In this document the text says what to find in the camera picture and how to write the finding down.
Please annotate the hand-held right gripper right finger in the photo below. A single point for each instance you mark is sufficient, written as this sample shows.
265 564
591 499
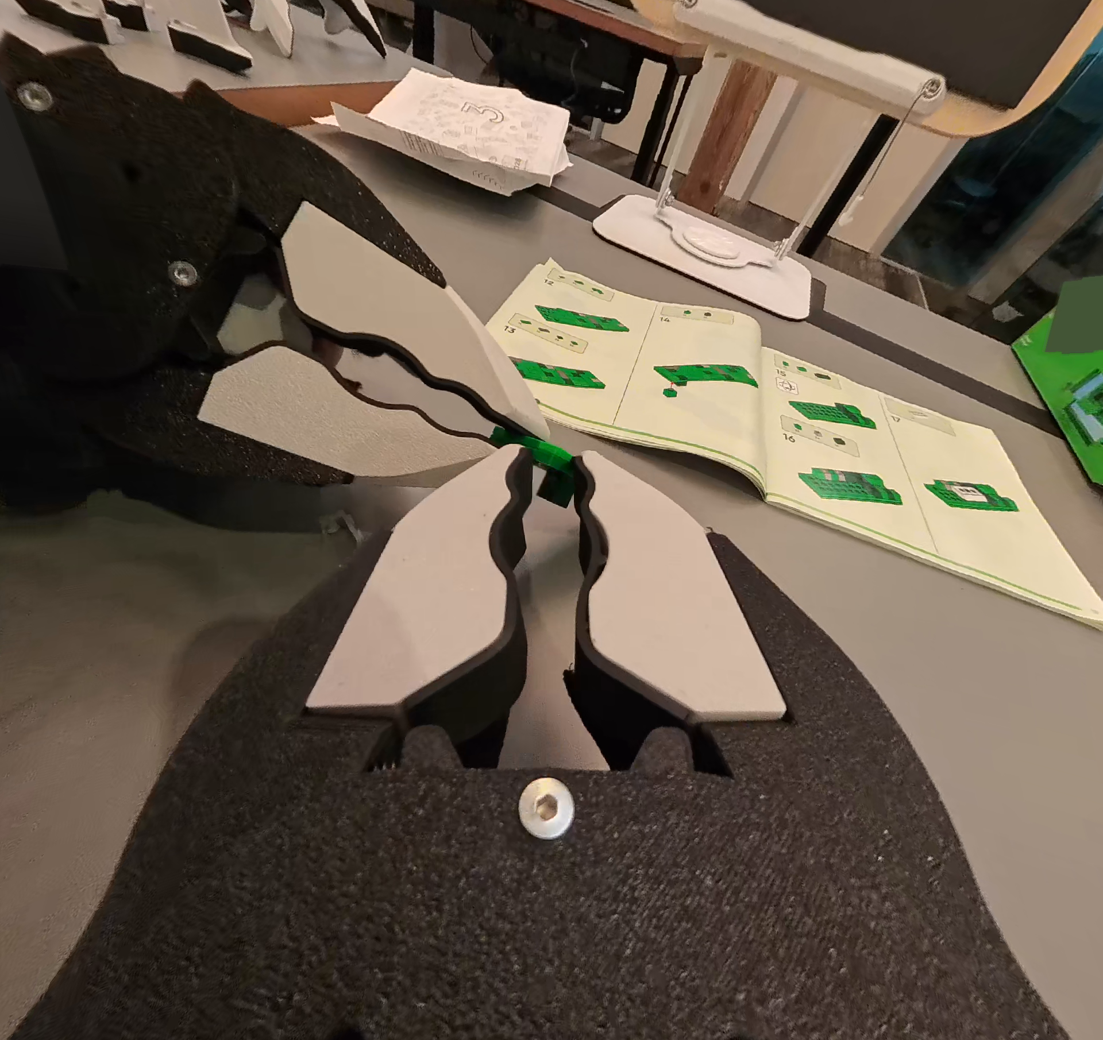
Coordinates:
681 618

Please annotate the crumpled white paper bag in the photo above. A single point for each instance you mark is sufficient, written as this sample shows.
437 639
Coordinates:
465 135

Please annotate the brown-edged neighbour desk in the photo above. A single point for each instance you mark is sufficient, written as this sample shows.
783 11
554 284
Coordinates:
302 67

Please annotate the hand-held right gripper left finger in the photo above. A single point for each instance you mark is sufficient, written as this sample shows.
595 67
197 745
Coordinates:
422 618

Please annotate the brown-topped desk with black legs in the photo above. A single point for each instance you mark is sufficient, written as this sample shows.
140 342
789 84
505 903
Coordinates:
603 19

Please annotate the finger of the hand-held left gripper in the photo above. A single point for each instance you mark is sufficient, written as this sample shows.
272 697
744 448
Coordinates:
327 420
370 282

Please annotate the open building instruction booklet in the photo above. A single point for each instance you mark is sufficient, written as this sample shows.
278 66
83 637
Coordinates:
689 428

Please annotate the black board on white stand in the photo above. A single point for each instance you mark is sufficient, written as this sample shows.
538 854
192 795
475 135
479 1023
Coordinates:
862 6

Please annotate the wooden post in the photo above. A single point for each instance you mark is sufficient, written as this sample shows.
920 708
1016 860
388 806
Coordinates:
728 135

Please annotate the black office chair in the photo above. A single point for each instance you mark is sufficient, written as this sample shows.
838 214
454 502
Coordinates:
551 67

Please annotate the green brick plate assembly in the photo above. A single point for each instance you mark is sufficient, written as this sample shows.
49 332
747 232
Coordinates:
547 454

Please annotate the green toy set box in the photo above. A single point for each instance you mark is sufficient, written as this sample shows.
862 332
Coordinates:
1060 420

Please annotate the grey desk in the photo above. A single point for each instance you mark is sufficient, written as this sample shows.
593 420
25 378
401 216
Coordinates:
862 713

